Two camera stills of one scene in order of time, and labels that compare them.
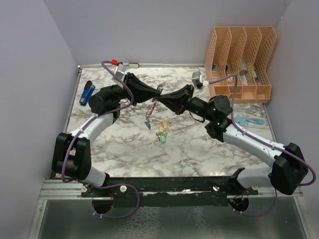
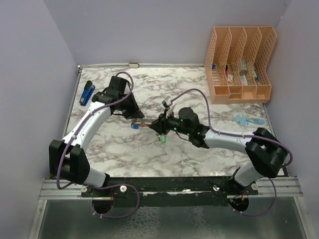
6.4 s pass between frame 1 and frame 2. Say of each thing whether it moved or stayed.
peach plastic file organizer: stayed
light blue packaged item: stayed
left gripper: moved
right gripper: moved
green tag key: stayed
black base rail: stayed
